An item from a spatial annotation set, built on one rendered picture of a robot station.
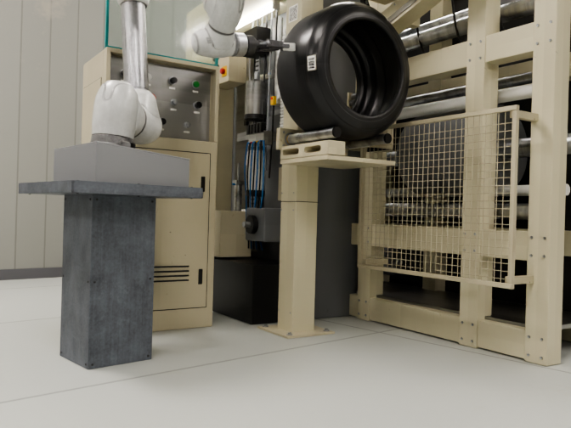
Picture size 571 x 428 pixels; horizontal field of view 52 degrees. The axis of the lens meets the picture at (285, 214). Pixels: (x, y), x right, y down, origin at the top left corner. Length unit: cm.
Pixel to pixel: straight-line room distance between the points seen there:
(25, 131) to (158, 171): 289
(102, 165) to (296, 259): 108
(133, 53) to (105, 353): 119
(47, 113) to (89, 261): 300
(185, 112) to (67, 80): 237
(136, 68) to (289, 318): 130
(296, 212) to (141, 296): 87
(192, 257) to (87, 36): 289
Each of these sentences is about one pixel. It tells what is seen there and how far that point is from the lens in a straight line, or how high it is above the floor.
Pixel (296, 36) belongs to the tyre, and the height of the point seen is 130.
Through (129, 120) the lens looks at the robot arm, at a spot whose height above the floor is 89.
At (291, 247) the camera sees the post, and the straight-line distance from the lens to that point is 274.
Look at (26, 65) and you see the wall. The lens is 505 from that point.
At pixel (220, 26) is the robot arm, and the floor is 122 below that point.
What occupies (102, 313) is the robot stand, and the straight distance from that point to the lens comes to 219.
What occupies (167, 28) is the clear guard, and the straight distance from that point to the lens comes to 292.
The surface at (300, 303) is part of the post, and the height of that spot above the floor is 14.
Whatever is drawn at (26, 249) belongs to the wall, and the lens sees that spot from 496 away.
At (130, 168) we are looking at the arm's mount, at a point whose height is 70.
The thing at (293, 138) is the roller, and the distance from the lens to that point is 263.
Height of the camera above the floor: 56
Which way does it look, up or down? level
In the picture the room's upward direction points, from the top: 2 degrees clockwise
